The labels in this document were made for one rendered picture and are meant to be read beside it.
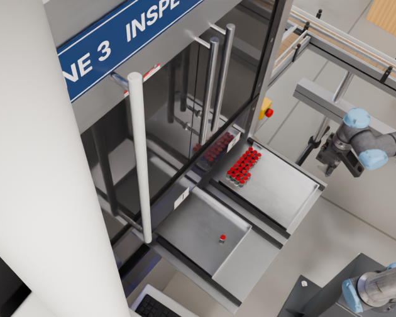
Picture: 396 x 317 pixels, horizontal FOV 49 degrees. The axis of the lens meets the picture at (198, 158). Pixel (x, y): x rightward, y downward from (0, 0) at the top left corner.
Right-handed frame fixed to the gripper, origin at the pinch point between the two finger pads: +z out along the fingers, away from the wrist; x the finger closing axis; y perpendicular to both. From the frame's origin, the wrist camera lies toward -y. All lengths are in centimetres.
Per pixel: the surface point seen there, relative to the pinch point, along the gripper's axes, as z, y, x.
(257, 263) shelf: 21.5, 2.9, 38.0
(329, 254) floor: 109, -24, -30
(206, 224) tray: 21, 28, 38
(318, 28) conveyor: 13, 49, -85
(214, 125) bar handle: -37, 33, 35
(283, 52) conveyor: 16, 55, -61
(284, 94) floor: 109, 66, -121
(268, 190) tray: 21.3, 17.4, 8.4
